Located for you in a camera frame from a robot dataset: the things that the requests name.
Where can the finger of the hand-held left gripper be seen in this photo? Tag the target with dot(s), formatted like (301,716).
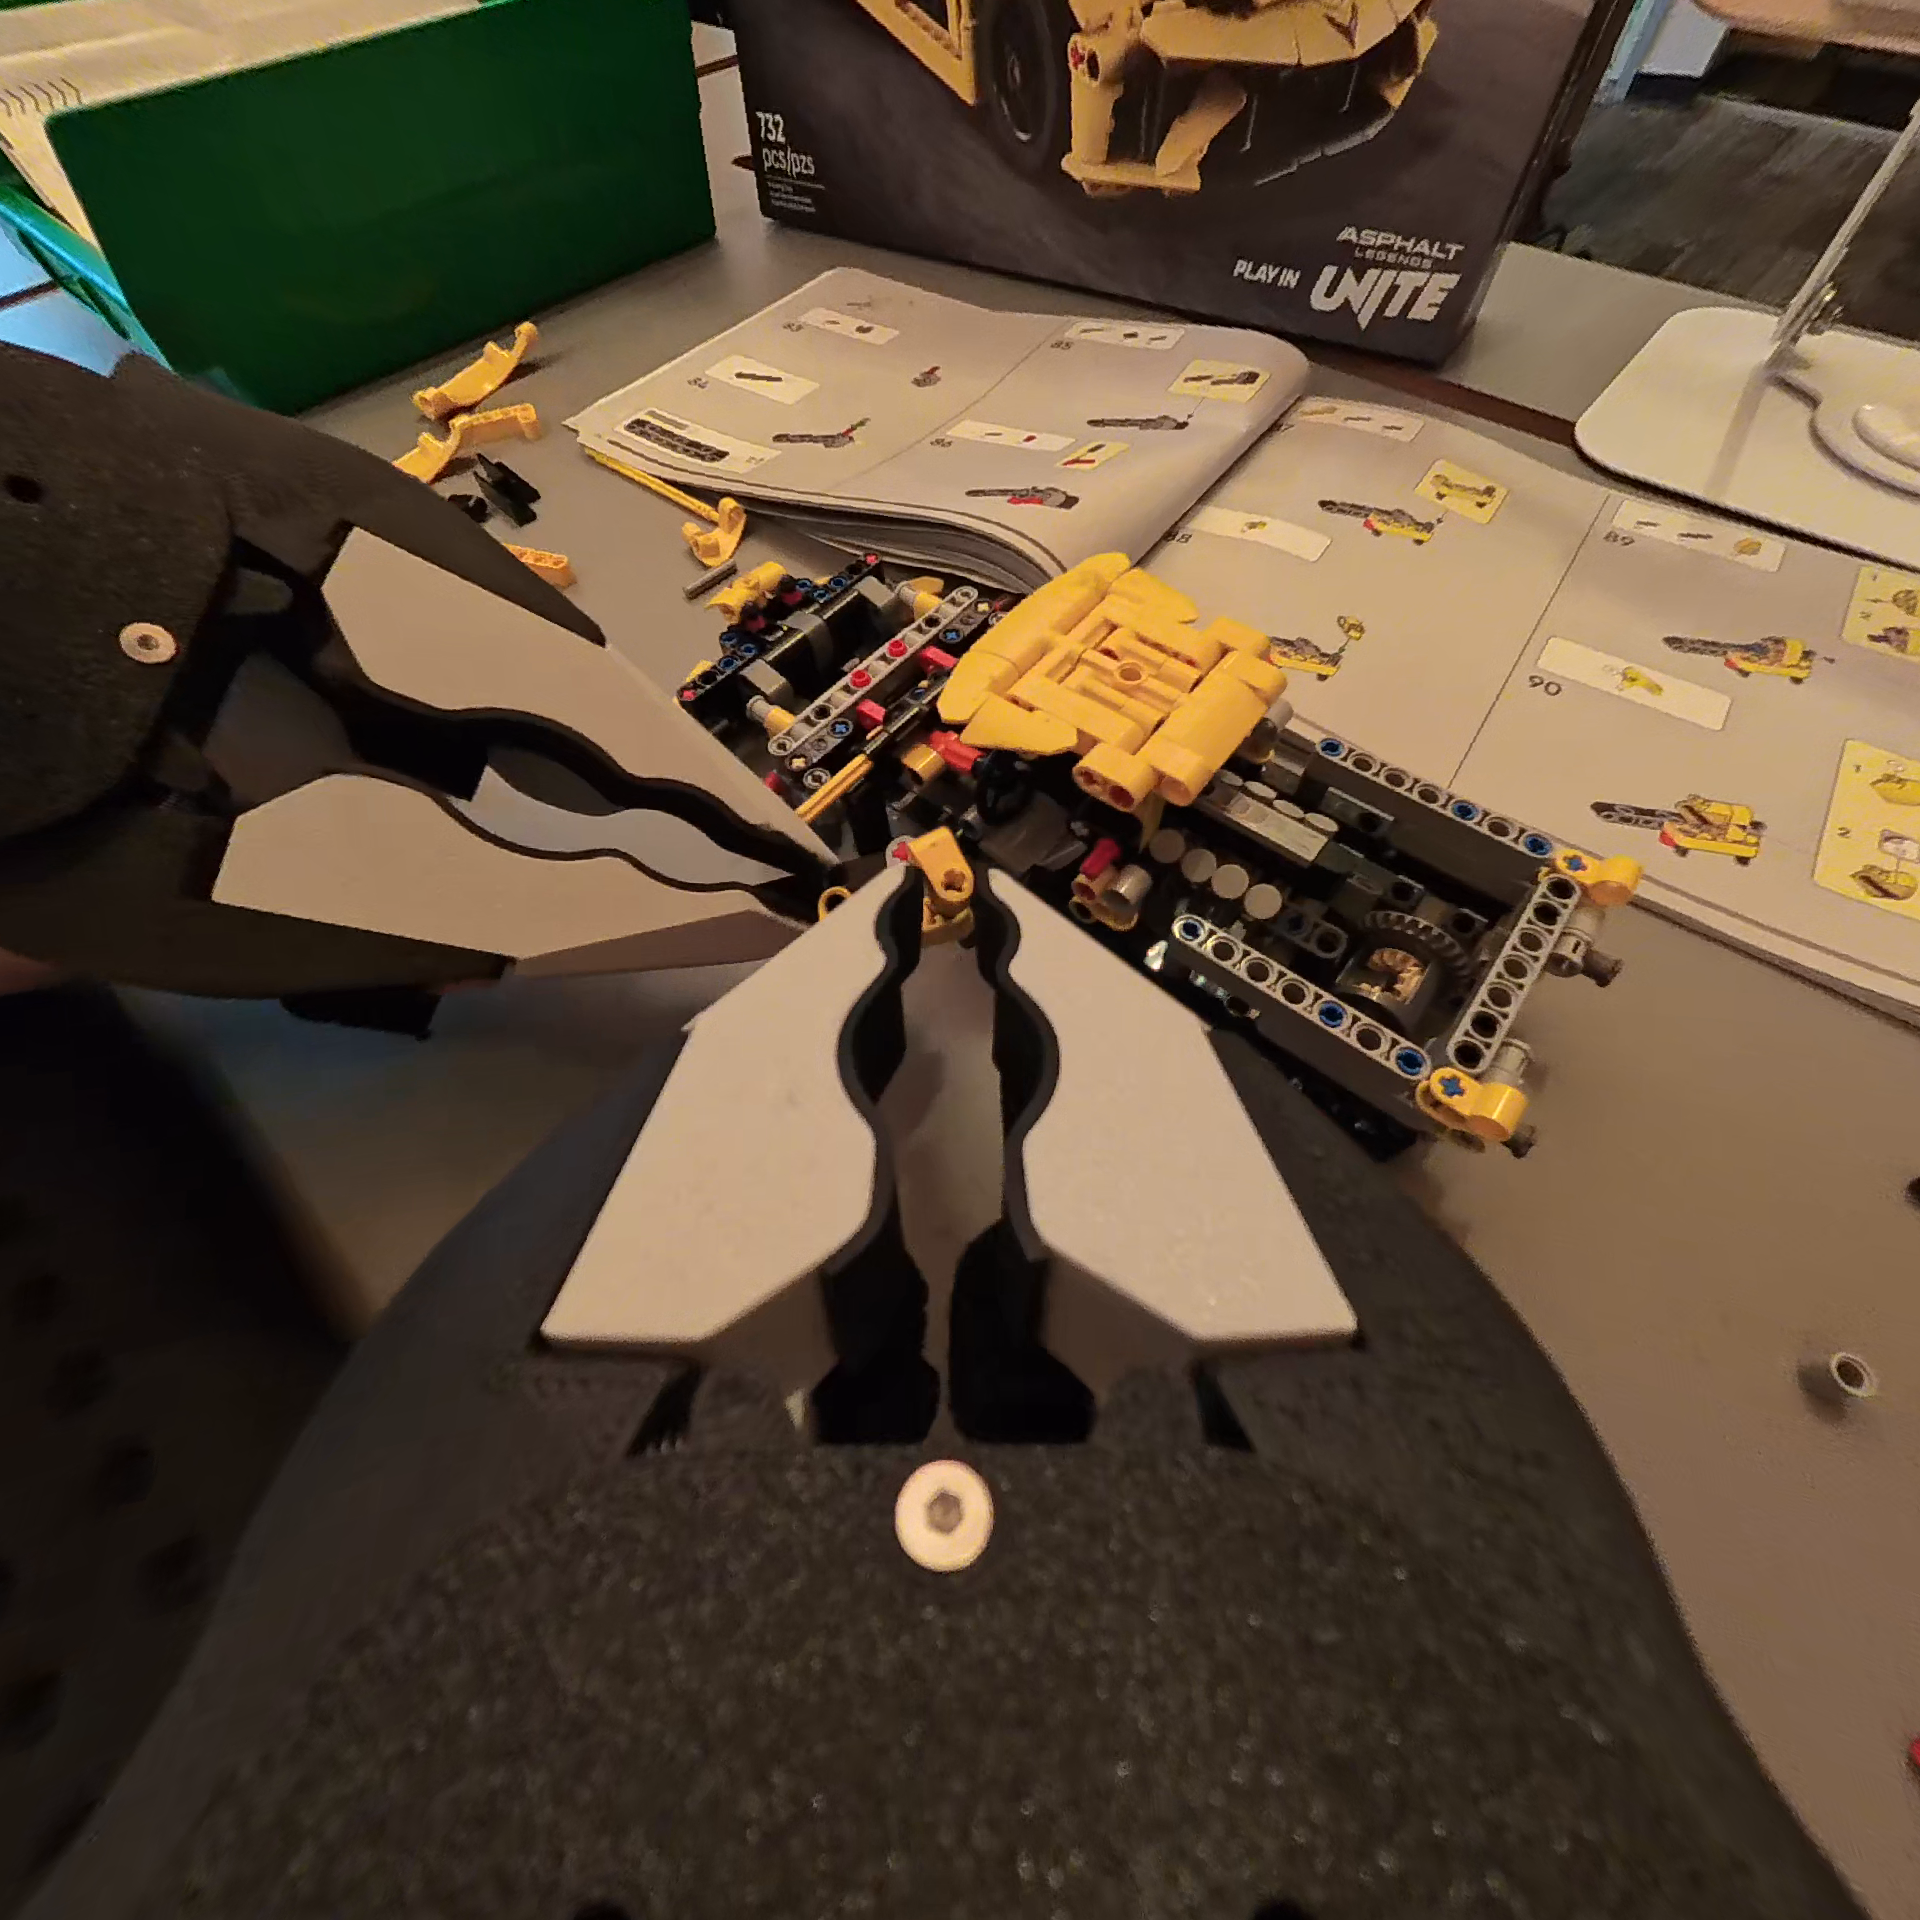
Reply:
(495,631)
(375,884)

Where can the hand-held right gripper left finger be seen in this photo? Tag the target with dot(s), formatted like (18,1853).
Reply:
(706,1201)

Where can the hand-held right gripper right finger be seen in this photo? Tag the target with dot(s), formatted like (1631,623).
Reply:
(1184,1201)

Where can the yellow connector piece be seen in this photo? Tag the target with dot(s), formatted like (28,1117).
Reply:
(948,868)

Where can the yellow black brick car model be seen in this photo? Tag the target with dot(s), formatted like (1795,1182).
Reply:
(1125,675)

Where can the grey desk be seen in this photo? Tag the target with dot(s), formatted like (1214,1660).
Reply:
(1680,1247)

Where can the long yellow rod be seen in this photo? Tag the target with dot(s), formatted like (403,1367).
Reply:
(644,484)

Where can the yellow curved fender brick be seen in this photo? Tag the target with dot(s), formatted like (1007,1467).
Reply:
(718,528)

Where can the pile of yellow brick pieces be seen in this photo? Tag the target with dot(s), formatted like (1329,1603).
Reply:
(472,369)

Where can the green plastic bin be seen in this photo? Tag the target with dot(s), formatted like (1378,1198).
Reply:
(392,225)

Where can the dark toy car box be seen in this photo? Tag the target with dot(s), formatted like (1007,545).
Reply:
(932,196)

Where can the open instruction booklet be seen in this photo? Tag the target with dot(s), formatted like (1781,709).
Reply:
(1501,631)

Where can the instruction sign on white stand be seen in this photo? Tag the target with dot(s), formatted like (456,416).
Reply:
(1680,406)

